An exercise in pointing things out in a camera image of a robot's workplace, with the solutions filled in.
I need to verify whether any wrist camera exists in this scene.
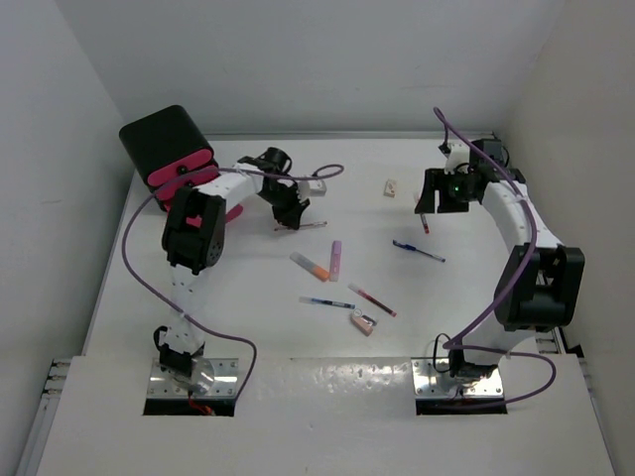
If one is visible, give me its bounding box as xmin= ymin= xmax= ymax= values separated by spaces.
xmin=297 ymin=179 xmax=327 ymax=200
xmin=439 ymin=143 xmax=470 ymax=174

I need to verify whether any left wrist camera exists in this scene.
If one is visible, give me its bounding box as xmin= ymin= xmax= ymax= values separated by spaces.
xmin=297 ymin=179 xmax=327 ymax=200

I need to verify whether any red gel pen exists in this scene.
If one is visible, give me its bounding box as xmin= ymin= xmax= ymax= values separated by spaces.
xmin=420 ymin=214 xmax=431 ymax=234

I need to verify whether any pink eraser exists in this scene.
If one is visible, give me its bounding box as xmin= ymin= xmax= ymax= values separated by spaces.
xmin=349 ymin=308 xmax=377 ymax=337

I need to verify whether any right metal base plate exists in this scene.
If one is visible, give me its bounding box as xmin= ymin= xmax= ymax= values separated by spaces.
xmin=411 ymin=357 xmax=504 ymax=401

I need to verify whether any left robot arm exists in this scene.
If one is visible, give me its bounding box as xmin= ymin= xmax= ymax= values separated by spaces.
xmin=157 ymin=148 xmax=310 ymax=292

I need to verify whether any black drawer cabinet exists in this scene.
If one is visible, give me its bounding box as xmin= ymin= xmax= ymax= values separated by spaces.
xmin=119 ymin=105 xmax=216 ymax=191

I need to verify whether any orange highlighter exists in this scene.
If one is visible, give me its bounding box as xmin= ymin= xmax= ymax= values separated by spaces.
xmin=290 ymin=252 xmax=329 ymax=282

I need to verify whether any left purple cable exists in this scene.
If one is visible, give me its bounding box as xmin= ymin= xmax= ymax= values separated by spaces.
xmin=121 ymin=164 xmax=345 ymax=408

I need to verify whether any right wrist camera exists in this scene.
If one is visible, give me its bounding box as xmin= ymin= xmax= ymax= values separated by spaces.
xmin=439 ymin=143 xmax=470 ymax=174

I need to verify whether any blue capped pen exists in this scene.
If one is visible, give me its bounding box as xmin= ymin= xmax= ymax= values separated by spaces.
xmin=392 ymin=240 xmax=446 ymax=263

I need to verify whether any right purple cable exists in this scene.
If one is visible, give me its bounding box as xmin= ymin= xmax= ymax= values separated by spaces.
xmin=433 ymin=106 xmax=558 ymax=412

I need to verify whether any purple cable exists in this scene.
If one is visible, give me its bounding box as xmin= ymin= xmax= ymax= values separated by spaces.
xmin=433 ymin=106 xmax=558 ymax=412
xmin=121 ymin=164 xmax=345 ymax=408

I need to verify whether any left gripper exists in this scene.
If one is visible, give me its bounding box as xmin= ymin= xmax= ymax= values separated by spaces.
xmin=256 ymin=181 xmax=309 ymax=229

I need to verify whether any metal base plate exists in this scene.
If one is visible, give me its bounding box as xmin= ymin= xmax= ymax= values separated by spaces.
xmin=146 ymin=357 xmax=238 ymax=400
xmin=411 ymin=357 xmax=504 ymax=401

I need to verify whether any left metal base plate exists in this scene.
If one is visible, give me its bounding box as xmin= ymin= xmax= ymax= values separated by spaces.
xmin=146 ymin=357 xmax=238 ymax=400

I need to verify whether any purple highlighter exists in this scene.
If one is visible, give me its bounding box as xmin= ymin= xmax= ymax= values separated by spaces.
xmin=329 ymin=240 xmax=342 ymax=282

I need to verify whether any clear red ink pen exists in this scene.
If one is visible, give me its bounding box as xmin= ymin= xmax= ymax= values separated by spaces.
xmin=347 ymin=283 xmax=397 ymax=317

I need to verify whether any dark blue pen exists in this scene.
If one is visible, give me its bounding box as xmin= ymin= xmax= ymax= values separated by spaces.
xmin=299 ymin=297 xmax=356 ymax=309

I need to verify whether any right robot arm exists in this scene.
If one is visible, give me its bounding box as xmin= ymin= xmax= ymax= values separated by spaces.
xmin=415 ymin=139 xmax=585 ymax=381

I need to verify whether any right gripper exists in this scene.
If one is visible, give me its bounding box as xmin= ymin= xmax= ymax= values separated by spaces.
xmin=415 ymin=168 xmax=475 ymax=213

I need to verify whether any white eraser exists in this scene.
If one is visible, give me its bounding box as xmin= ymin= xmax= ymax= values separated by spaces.
xmin=383 ymin=178 xmax=397 ymax=198

